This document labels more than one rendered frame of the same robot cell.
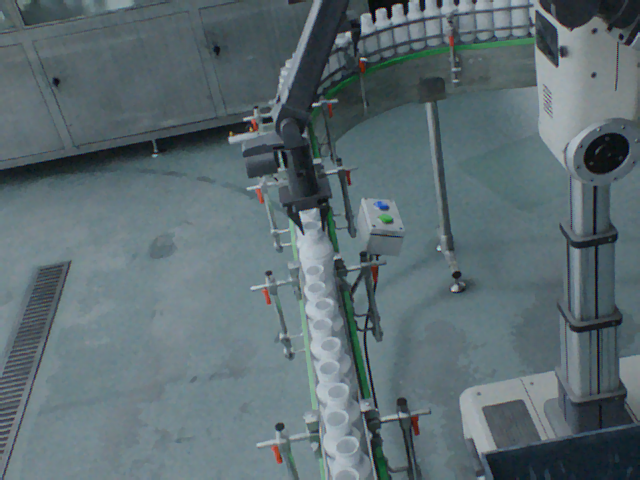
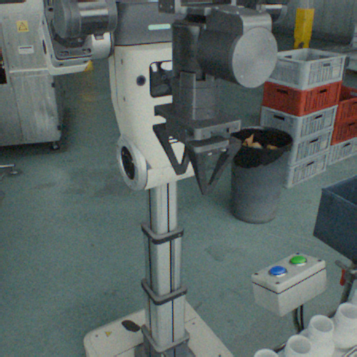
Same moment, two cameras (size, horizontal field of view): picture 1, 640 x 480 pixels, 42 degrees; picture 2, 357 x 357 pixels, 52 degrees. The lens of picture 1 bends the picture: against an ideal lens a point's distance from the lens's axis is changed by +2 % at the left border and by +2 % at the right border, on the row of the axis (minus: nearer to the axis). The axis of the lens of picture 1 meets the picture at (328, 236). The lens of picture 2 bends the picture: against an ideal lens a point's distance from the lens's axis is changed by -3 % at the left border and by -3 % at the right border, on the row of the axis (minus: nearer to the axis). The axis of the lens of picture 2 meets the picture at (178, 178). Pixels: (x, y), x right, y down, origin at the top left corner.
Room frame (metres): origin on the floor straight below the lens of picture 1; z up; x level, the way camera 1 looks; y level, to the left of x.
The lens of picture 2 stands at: (2.07, 0.25, 1.63)
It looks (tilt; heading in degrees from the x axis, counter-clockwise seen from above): 28 degrees down; 238
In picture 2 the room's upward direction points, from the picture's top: straight up
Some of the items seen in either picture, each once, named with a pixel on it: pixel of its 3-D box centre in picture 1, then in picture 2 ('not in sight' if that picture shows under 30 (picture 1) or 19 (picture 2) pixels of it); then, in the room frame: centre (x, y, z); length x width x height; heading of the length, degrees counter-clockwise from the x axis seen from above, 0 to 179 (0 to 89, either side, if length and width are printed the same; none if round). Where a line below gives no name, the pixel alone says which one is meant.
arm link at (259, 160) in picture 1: (272, 144); not in sight; (1.38, 0.07, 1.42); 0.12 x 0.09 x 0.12; 89
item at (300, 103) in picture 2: not in sight; (302, 92); (-0.54, -1.90, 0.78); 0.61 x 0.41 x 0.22; 6
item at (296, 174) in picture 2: not in sight; (292, 161); (-0.53, -1.90, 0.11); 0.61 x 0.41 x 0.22; 5
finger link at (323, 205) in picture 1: (312, 212); not in sight; (1.39, 0.02, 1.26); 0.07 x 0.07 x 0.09; 0
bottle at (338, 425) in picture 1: (345, 455); not in sight; (0.91, 0.05, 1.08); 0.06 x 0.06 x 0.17
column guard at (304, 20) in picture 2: not in sight; (303, 29); (-6.31, -6.92, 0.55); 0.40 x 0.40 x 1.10; 0
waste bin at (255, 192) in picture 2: not in sight; (256, 176); (0.25, -1.56, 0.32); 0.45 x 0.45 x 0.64
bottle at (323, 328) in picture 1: (329, 358); not in sight; (1.15, 0.04, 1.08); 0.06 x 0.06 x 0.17
